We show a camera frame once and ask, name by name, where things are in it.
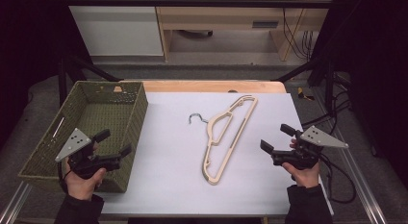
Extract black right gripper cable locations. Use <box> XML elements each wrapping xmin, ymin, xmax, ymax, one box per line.
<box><xmin>319</xmin><ymin>153</ymin><xmax>358</xmax><ymax>205</ymax></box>

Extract black metal frame bar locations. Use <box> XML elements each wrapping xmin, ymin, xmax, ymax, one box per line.
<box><xmin>62</xmin><ymin>0</ymin><xmax>335</xmax><ymax>10</ymax></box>

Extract person's right hand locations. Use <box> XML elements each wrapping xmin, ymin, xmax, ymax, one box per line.
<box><xmin>282</xmin><ymin>138</ymin><xmax>321</xmax><ymax>188</ymax></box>

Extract light wooden desk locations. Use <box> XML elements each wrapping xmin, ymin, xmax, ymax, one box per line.
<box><xmin>153</xmin><ymin>0</ymin><xmax>335</xmax><ymax>62</ymax></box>

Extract black hanging cables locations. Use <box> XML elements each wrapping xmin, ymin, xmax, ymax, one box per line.
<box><xmin>281</xmin><ymin>0</ymin><xmax>314</xmax><ymax>62</ymax></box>

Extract white table sheet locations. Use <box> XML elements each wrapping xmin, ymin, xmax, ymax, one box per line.
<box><xmin>95</xmin><ymin>91</ymin><xmax>335</xmax><ymax>217</ymax></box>

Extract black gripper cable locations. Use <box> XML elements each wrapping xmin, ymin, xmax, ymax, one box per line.
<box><xmin>57</xmin><ymin>161</ymin><xmax>72</xmax><ymax>194</ymax></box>
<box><xmin>319</xmin><ymin>153</ymin><xmax>358</xmax><ymax>205</ymax></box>

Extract person's left hand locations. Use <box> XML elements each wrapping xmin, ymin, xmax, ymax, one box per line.
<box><xmin>64</xmin><ymin>162</ymin><xmax>108</xmax><ymax>202</ymax></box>

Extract black floor cables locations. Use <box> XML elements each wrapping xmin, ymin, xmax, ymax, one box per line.
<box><xmin>301</xmin><ymin>73</ymin><xmax>354</xmax><ymax>129</ymax></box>

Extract white cabinet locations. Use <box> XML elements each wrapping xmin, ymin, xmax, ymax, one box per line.
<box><xmin>63</xmin><ymin>0</ymin><xmax>165</xmax><ymax>57</ymax></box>

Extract green woven basket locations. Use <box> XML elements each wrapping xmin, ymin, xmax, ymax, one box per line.
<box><xmin>17</xmin><ymin>80</ymin><xmax>149</xmax><ymax>194</ymax></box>

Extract beige clothes hanger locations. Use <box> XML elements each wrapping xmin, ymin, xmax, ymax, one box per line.
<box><xmin>188</xmin><ymin>94</ymin><xmax>259</xmax><ymax>186</ymax></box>

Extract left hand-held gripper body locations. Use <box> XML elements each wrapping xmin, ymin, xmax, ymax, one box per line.
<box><xmin>55</xmin><ymin>128</ymin><xmax>122</xmax><ymax>180</ymax></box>

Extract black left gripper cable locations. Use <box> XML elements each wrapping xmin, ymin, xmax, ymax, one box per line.
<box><xmin>57</xmin><ymin>161</ymin><xmax>72</xmax><ymax>194</ymax></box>

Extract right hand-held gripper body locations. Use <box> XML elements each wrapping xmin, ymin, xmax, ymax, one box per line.
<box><xmin>270</xmin><ymin>125</ymin><xmax>349</xmax><ymax>171</ymax></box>

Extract aluminium rail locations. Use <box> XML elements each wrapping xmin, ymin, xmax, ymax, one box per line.
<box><xmin>312</xmin><ymin>88</ymin><xmax>389</xmax><ymax>224</ymax></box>
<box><xmin>0</xmin><ymin>182</ymin><xmax>33</xmax><ymax>224</ymax></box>

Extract yellow and black tool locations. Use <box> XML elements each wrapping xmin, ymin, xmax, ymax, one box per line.
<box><xmin>296</xmin><ymin>87</ymin><xmax>316</xmax><ymax>102</ymax></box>

